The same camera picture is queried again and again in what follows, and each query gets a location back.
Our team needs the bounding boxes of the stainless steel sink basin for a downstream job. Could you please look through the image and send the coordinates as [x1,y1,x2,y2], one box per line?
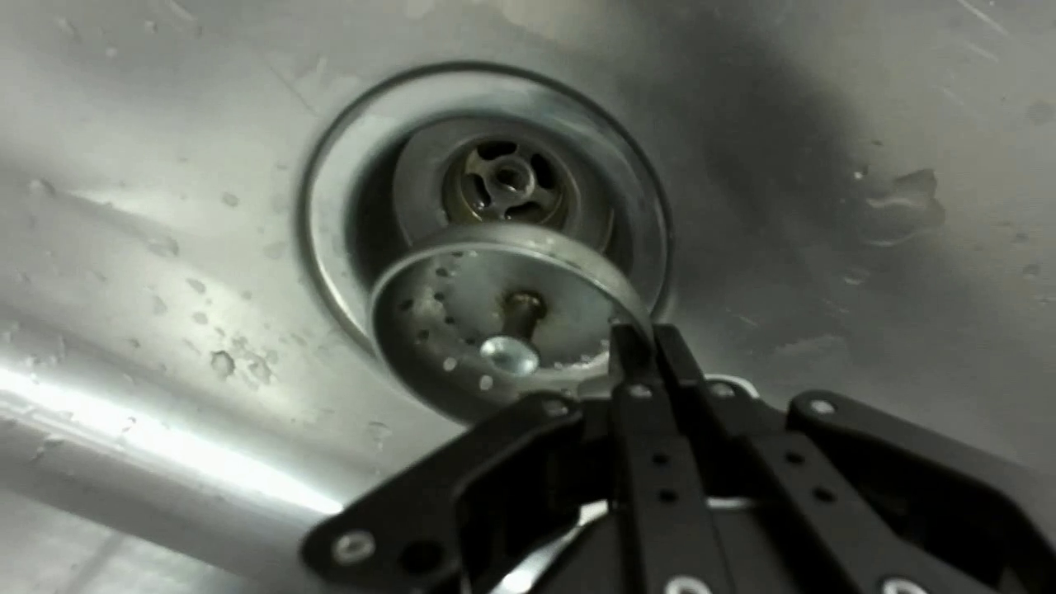
[0,0,1056,594]

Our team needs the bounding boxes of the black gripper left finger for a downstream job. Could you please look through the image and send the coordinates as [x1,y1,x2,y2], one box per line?
[301,328,725,594]

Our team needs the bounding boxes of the sink drain opening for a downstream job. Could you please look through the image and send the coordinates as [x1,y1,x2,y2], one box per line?
[296,59,674,356]

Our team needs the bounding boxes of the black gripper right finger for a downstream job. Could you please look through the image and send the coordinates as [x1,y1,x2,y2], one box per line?
[658,328,1056,594]

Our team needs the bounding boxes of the silver sink strainer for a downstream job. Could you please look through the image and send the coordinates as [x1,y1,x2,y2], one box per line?
[371,223,649,421]

